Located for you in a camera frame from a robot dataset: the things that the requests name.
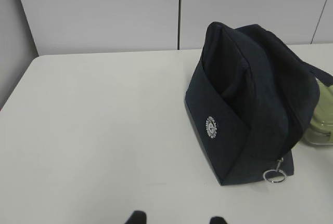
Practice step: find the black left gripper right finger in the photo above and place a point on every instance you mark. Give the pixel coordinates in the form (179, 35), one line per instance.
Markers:
(217, 220)

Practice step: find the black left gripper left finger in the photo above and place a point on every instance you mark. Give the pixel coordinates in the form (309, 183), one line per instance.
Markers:
(137, 217)

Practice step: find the dark blue lunch bag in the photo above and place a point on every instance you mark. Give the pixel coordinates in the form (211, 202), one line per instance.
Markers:
(251, 99)

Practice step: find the green lidded glass container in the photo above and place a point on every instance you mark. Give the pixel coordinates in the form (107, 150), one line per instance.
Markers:
(319, 132)

